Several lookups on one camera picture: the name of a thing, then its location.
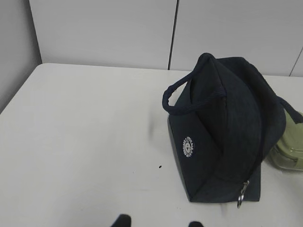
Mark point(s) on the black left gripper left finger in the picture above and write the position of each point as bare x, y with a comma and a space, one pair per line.
122, 221

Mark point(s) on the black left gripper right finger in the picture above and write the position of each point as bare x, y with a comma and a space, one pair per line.
195, 224

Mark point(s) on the dark navy fabric lunch bag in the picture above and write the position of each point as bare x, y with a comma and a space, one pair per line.
224, 120

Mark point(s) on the green lid glass food container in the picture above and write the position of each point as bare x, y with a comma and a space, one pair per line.
288, 152

